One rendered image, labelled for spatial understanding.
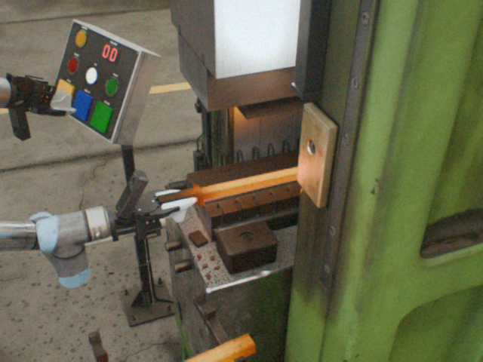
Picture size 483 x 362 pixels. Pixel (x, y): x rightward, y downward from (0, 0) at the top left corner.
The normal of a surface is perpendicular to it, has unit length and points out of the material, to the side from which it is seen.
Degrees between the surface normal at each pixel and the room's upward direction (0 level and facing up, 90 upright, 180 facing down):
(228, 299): 90
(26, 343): 0
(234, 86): 90
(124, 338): 0
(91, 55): 60
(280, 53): 90
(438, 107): 89
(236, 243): 0
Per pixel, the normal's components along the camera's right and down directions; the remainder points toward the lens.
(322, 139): -0.93, 0.22
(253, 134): 0.37, 0.56
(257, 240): 0.00, -0.80
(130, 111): 0.73, 0.42
